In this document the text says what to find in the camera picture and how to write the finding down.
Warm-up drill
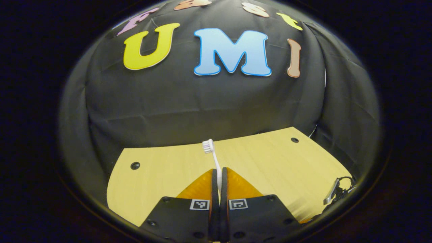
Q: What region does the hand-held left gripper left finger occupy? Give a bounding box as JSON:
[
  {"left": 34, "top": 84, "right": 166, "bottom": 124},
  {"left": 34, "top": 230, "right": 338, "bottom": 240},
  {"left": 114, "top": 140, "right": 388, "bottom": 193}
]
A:
[{"left": 139, "top": 168, "right": 220, "bottom": 243}]

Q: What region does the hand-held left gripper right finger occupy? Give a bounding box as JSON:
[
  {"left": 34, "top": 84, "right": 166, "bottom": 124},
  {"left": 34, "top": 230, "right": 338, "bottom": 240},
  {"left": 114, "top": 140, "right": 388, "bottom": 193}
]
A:
[{"left": 220, "top": 167, "right": 301, "bottom": 243}]

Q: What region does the white toothbrush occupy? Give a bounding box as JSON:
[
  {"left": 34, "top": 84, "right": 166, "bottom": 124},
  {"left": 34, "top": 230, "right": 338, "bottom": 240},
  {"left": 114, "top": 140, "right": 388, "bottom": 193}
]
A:
[{"left": 202, "top": 139, "right": 223, "bottom": 194}]

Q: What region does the light wooden desktop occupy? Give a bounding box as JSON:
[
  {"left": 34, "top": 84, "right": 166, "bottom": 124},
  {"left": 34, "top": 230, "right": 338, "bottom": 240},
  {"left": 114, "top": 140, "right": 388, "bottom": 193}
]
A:
[{"left": 106, "top": 127, "right": 353, "bottom": 227}]

